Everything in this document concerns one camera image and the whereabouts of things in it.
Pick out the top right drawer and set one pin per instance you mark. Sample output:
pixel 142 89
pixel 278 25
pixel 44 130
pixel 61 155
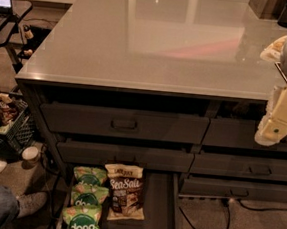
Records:
pixel 237 134

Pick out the green dang bag back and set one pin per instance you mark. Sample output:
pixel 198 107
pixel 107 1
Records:
pixel 90 175

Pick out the top left drawer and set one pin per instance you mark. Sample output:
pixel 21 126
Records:
pixel 124 123

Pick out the grey counter cabinet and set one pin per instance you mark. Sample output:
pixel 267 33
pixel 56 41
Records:
pixel 194 57

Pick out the wooden block on counter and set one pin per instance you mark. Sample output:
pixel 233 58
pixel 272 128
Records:
pixel 267 9

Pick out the white paper cup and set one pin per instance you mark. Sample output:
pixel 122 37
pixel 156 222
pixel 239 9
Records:
pixel 31 155

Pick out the green dang bag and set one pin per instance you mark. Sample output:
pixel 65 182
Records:
pixel 82 217
pixel 87 194
pixel 90 175

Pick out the green dang bag front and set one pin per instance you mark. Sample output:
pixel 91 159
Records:
pixel 82 217

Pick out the black plastic crate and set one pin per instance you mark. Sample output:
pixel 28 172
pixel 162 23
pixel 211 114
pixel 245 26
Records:
pixel 18 134

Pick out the brown sea salt chip bag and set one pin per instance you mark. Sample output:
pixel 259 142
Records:
pixel 127 190

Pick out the checkered marker board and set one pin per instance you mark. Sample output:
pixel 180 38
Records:
pixel 277 65

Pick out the middle left drawer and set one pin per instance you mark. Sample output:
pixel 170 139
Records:
pixel 148 158

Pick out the bottom right drawer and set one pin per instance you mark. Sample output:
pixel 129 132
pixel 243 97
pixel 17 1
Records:
pixel 234 189

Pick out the black side table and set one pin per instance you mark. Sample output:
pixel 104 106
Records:
pixel 20 9

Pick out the snack bags in crate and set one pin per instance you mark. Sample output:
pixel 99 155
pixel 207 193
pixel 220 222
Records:
pixel 8 112

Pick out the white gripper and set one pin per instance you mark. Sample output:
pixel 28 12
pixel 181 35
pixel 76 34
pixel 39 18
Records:
pixel 270 133

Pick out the middle right drawer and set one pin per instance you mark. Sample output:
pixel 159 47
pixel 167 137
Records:
pixel 240 166

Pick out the green dang bag middle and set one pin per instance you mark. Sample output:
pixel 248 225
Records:
pixel 87 194

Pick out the grey shoe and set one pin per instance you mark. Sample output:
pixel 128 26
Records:
pixel 31 203

